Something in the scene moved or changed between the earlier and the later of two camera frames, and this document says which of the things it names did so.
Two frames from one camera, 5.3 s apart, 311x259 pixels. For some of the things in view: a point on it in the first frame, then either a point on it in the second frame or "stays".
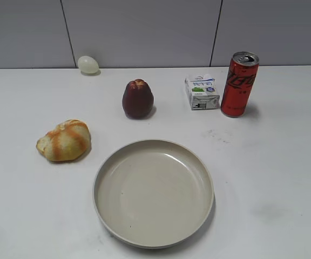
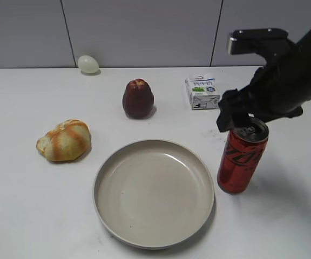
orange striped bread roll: [69, 141] stays
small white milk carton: [201, 93] stays
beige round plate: [153, 194] stays
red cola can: [239, 83] -> [242, 156]
